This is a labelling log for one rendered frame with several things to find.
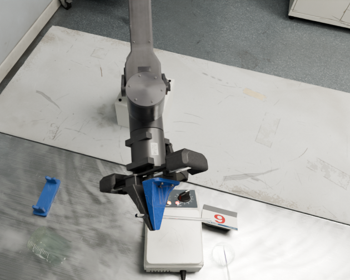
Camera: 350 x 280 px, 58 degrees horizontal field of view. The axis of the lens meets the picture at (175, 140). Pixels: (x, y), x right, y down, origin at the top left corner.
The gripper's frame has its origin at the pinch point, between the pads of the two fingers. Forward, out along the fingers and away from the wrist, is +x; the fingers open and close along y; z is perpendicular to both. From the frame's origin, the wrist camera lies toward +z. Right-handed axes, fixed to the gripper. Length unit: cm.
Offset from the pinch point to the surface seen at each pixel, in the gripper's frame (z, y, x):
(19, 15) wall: 44, 148, -162
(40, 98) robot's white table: 9, 51, -43
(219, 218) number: 34.2, 8.7, -0.7
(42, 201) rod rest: 5.9, 42.2, -9.1
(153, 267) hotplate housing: 17.3, 16.8, 9.0
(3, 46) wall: 38, 156, -136
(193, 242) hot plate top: 22.5, 9.2, 4.8
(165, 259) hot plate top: 17.7, 13.4, 7.7
